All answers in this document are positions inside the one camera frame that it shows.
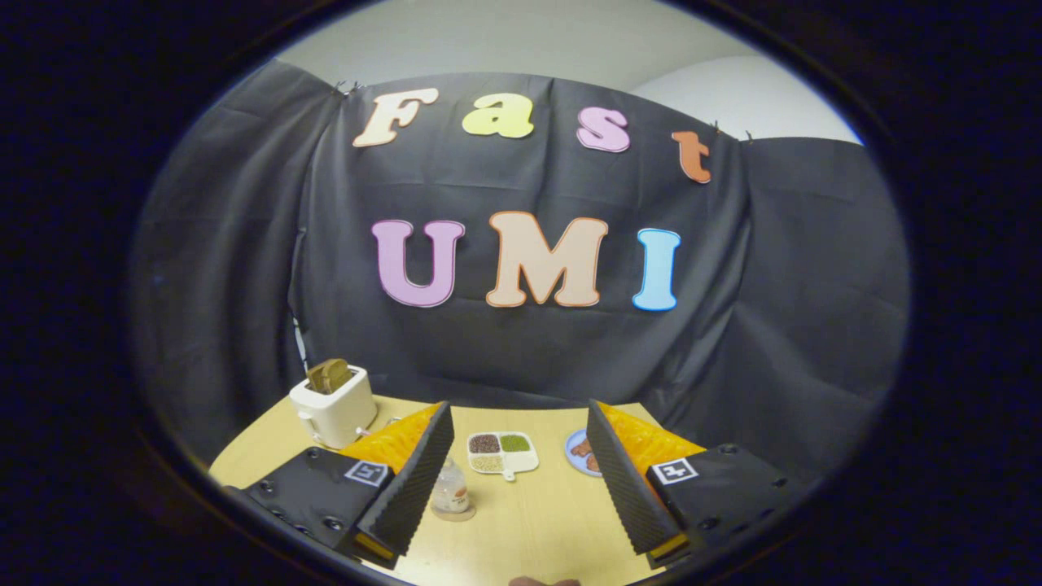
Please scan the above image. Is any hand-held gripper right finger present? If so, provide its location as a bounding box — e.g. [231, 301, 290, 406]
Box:
[586, 399, 808, 571]

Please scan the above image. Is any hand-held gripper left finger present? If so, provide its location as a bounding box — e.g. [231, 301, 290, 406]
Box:
[243, 400, 455, 571]

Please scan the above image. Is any clear juice bottle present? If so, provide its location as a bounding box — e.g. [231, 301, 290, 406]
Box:
[431, 456, 471, 514]

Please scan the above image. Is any blue round plate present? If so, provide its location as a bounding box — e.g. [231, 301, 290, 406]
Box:
[565, 429, 603, 478]

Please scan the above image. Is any white divided tray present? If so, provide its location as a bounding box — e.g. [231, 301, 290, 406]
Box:
[466, 431, 541, 482]

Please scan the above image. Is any wooden table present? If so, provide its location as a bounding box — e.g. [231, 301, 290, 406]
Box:
[208, 395, 709, 586]

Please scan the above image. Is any white toaster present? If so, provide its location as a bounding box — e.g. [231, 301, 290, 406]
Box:
[289, 366, 379, 450]

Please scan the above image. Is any brown bread slice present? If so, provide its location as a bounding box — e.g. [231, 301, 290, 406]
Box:
[306, 358, 354, 396]

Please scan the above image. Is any black backdrop cloth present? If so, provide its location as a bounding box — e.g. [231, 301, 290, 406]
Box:
[130, 59, 911, 489]

